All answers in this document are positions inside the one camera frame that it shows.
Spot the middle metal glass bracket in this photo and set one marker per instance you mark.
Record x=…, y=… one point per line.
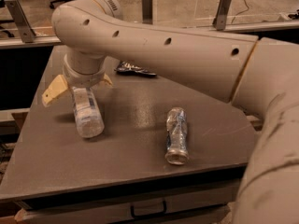
x=147, y=11

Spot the silver blue can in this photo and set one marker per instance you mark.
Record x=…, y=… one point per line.
x=176, y=143

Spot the blue Kettle chips bag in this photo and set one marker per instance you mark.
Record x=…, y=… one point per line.
x=125, y=67

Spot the left metal glass bracket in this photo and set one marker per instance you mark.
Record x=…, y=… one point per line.
x=25, y=31

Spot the right metal glass bracket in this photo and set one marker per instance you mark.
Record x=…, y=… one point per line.
x=220, y=19

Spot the grey drawer with handle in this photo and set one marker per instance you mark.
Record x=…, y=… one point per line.
x=202, y=204

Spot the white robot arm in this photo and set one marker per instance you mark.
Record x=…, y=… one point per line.
x=257, y=75

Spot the metal glass bracket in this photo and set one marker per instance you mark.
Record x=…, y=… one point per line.
x=147, y=11
x=25, y=31
x=220, y=19

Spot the clear plastic water bottle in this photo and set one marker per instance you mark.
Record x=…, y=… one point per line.
x=87, y=115

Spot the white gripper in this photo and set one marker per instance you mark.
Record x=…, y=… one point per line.
x=83, y=76

